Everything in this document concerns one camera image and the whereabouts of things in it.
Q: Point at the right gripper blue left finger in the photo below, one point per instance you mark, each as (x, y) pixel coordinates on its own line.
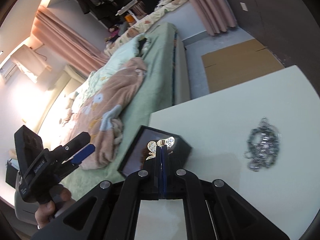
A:
(124, 199)

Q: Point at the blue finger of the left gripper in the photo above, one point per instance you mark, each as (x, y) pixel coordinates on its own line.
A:
(62, 153)
(83, 154)

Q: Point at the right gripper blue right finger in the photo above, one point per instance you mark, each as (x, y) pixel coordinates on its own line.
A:
(178, 183)

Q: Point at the gold butterfly hair clip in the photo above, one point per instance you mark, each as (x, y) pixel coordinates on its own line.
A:
(160, 146)

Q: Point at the black jewelry box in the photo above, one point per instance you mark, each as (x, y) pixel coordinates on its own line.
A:
(143, 147)

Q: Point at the person's left hand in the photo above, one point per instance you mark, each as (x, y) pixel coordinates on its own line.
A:
(45, 211)

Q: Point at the pink duck blanket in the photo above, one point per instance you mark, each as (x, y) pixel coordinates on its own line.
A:
(99, 115)

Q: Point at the green bed sheet mattress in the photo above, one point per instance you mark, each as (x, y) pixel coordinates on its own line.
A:
(155, 93)

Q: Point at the pink curtain left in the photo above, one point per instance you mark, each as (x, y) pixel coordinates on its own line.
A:
(67, 43)

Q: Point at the pink curtain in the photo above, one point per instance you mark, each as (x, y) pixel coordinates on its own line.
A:
(216, 15)
(67, 43)

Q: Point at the light green pillow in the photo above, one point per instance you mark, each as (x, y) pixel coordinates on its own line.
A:
(134, 48)

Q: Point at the flattened cardboard sheet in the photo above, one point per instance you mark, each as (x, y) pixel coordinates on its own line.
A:
(237, 64)

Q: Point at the window seat patterned cushion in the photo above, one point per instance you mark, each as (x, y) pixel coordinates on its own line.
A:
(143, 25)

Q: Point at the hanging dark clothes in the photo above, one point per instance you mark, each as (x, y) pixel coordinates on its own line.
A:
(104, 11)

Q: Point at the pink curtain right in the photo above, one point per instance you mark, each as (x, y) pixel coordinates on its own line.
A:
(216, 15)

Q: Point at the white wall socket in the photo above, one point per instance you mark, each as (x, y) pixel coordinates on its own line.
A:
(244, 6)

